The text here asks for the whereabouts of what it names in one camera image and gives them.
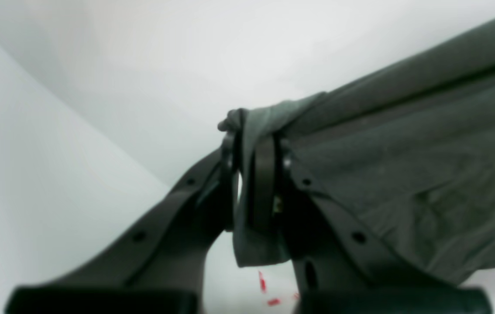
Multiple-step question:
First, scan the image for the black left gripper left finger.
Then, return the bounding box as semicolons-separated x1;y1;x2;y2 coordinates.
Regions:
5;132;241;314

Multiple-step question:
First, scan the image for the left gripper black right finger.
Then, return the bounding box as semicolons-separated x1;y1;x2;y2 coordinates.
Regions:
252;135;492;314

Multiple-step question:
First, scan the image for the dark grey t-shirt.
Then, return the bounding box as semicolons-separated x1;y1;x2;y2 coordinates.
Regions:
218;19;495;284

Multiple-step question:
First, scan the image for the red tape rectangle marking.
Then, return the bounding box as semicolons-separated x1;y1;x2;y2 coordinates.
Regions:
258;270;300;307

